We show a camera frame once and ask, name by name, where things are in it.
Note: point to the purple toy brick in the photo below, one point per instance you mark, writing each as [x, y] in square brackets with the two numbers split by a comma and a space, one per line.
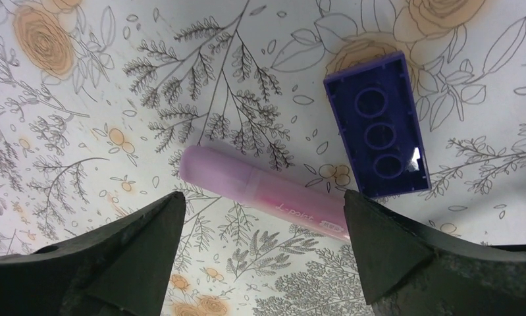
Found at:
[375, 112]

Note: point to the pink highlighter pen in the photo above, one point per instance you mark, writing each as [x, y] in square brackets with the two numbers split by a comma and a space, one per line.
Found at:
[248, 185]

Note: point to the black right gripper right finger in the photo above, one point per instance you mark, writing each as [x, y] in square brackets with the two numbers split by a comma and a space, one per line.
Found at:
[408, 268]

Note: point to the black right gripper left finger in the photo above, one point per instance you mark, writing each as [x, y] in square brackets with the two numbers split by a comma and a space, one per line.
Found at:
[121, 268]

